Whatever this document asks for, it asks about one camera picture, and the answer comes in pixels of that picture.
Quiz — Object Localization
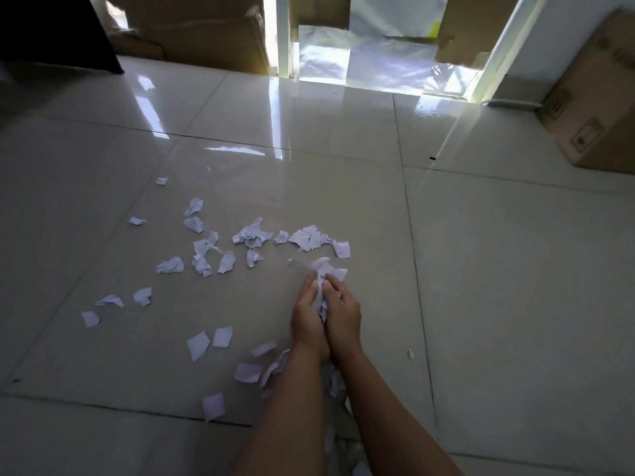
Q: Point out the person's left hand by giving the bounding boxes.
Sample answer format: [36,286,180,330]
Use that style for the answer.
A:
[289,272,331,364]

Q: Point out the person's right hand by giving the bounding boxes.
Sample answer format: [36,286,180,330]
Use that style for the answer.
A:
[319,279,364,366]

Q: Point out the pile of white paper scraps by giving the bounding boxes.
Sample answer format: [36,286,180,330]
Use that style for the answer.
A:
[80,176,416,476]

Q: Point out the brown cardboard box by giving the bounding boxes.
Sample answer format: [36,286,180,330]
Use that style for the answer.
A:
[537,6,635,176]
[101,0,272,75]

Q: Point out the person's right forearm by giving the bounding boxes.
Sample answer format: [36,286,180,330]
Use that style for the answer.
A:
[331,347,466,476]

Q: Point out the person's left forearm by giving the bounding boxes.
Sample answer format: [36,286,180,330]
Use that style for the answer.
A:
[232,345,344,476]

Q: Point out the flattened brown cardboard box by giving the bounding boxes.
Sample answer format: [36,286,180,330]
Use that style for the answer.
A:
[101,0,272,75]

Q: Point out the brown cardboard sheet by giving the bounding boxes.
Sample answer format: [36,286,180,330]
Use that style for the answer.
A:
[288,0,352,31]
[435,0,525,71]

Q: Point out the black desk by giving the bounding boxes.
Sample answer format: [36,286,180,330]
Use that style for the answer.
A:
[0,0,126,75]

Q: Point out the thick white cable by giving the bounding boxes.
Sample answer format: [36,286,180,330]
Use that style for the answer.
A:
[480,97,544,111]

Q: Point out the white door frame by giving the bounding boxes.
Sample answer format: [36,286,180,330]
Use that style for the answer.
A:
[262,0,302,81]
[463,0,554,104]

